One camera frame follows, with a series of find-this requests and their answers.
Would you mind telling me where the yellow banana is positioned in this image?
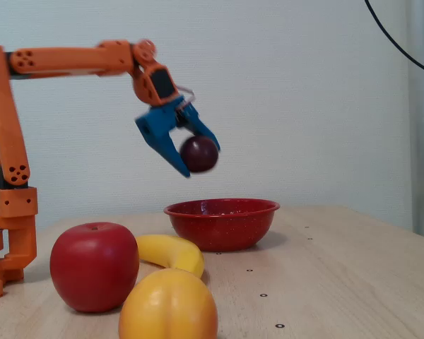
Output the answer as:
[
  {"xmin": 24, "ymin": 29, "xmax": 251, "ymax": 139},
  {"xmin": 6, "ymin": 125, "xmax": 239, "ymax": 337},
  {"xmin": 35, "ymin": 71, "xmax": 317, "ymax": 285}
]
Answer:
[{"xmin": 135, "ymin": 234, "xmax": 206, "ymax": 280}]

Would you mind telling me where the dark purple plum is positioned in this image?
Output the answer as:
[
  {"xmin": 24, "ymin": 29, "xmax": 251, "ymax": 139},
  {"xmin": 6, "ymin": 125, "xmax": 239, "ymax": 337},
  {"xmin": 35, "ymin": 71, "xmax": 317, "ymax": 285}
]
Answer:
[{"xmin": 179, "ymin": 136, "xmax": 220, "ymax": 174}]

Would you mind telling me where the black hanging cable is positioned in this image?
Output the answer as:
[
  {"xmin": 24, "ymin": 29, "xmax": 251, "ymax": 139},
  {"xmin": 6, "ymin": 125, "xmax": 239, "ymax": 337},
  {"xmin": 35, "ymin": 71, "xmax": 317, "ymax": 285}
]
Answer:
[{"xmin": 364, "ymin": 0, "xmax": 424, "ymax": 78}]

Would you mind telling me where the red speckled bowl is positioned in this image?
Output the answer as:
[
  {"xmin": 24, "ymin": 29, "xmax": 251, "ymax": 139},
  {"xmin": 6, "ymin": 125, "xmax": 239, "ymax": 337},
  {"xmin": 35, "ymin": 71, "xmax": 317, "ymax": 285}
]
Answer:
[{"xmin": 163, "ymin": 198, "xmax": 281, "ymax": 253}]

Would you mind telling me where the red white gripper servo cable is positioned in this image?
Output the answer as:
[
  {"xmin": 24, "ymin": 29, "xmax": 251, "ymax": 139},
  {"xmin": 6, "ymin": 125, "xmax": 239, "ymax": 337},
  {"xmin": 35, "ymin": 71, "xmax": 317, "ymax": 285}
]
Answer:
[{"xmin": 175, "ymin": 83, "xmax": 196, "ymax": 107}]

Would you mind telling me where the orange yellow peach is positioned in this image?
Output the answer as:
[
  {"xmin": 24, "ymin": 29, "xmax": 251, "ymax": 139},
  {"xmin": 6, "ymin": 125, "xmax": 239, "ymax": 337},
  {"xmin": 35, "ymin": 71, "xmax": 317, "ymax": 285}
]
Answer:
[{"xmin": 118, "ymin": 268, "xmax": 219, "ymax": 339}]

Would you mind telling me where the red apple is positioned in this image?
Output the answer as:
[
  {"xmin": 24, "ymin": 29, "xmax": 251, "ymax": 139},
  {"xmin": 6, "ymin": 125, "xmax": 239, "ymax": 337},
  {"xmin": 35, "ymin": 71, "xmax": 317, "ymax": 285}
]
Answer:
[{"xmin": 49, "ymin": 221, "xmax": 141, "ymax": 314}]

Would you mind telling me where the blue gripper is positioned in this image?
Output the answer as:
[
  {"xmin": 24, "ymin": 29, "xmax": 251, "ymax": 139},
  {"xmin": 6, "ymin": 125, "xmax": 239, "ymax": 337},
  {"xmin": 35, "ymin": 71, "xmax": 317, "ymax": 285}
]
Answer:
[{"xmin": 134, "ymin": 95, "xmax": 221, "ymax": 179}]

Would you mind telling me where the grey metal pole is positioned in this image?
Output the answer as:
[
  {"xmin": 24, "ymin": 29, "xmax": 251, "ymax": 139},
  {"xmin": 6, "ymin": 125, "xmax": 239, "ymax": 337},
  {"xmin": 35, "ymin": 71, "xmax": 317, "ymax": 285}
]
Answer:
[{"xmin": 407, "ymin": 0, "xmax": 424, "ymax": 243}]

